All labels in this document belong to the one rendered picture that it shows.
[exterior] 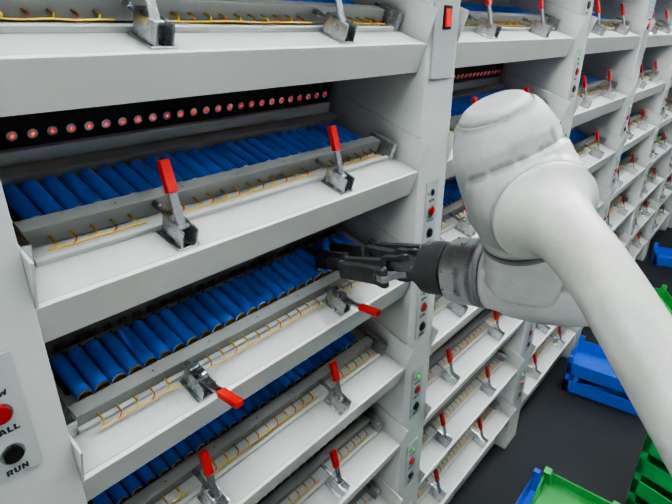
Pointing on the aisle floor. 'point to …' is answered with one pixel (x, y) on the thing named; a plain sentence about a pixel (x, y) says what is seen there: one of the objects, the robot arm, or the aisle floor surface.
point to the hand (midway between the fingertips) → (338, 256)
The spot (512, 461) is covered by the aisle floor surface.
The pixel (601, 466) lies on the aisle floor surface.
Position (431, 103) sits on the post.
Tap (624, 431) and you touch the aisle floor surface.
